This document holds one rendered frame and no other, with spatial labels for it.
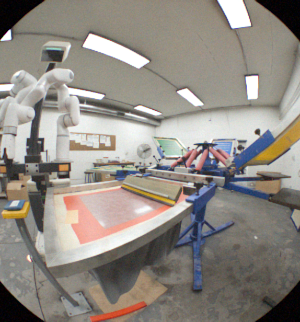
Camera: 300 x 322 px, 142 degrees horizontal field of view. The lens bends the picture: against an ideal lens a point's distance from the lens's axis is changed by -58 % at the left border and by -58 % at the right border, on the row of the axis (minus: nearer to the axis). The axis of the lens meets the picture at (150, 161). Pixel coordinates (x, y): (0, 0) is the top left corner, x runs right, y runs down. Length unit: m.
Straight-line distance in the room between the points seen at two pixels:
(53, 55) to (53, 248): 1.06
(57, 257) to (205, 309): 1.18
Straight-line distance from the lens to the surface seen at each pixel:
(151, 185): 0.63
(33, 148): 0.90
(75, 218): 0.47
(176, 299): 1.28
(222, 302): 1.35
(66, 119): 0.83
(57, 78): 0.75
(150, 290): 1.28
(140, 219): 0.43
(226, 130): 4.81
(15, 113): 0.63
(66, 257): 0.27
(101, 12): 2.04
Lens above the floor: 1.17
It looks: 3 degrees down
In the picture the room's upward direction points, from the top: 1 degrees clockwise
